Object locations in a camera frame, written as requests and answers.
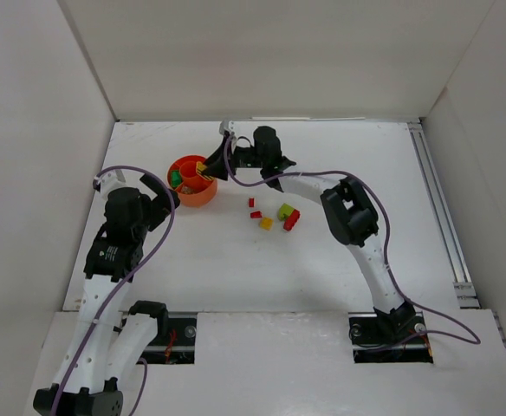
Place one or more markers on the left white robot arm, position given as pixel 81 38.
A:
pixel 105 346

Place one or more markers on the aluminium rail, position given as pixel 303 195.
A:
pixel 462 282

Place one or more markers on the lime green lego brick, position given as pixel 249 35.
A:
pixel 285 212

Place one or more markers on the yellow striped lego brick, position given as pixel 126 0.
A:
pixel 200 167

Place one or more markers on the small yellow lego brick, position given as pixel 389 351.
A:
pixel 266 223

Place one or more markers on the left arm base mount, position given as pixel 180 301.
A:
pixel 175 343

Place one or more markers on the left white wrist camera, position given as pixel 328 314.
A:
pixel 108 182

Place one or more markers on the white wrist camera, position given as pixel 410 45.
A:
pixel 228 131
pixel 108 182

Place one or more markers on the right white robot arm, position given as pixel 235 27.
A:
pixel 348 206

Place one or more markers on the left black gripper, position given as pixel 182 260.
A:
pixel 158 198

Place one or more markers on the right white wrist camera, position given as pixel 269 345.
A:
pixel 228 131

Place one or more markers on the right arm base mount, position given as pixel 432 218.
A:
pixel 371 345

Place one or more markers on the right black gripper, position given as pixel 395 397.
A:
pixel 228 157

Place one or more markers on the orange round divided container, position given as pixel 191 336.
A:
pixel 205 187

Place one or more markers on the red sloped lego piece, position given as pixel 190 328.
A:
pixel 256 214

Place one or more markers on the green lego plate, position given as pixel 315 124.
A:
pixel 176 179

